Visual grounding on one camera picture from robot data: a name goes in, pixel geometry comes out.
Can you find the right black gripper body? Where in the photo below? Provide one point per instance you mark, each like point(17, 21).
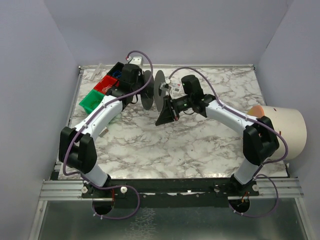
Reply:
point(171, 108)

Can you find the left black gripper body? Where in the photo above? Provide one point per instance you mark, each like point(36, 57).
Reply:
point(141, 83)

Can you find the black cable spool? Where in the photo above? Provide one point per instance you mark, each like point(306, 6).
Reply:
point(153, 94)

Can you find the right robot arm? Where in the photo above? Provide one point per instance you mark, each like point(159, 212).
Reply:
point(259, 140)

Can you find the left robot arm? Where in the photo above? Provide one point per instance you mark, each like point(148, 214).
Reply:
point(77, 148)

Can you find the flat printed packet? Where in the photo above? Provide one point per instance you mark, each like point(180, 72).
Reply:
point(175, 87)

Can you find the black storage bin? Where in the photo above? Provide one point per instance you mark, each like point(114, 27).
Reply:
point(116, 71)

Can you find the red storage bin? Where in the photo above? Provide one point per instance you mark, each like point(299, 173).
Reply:
point(105, 84)

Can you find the clear plastic piece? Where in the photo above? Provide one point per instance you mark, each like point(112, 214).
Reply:
point(97, 71)

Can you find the green storage bin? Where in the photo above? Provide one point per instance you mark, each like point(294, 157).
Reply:
point(91, 101)

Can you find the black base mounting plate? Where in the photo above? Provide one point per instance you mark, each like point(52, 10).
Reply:
point(169, 193)

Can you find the white cylindrical container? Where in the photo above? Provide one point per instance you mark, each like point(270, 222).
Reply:
point(289, 123)

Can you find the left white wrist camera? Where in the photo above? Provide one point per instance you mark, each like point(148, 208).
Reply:
point(137, 60)

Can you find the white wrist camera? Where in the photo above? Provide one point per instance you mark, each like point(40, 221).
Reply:
point(137, 60)
point(166, 87)

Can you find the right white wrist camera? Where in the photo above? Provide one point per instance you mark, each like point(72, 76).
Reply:
point(166, 87)

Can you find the aluminium table edge rail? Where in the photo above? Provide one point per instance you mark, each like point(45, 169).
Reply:
point(166, 66)

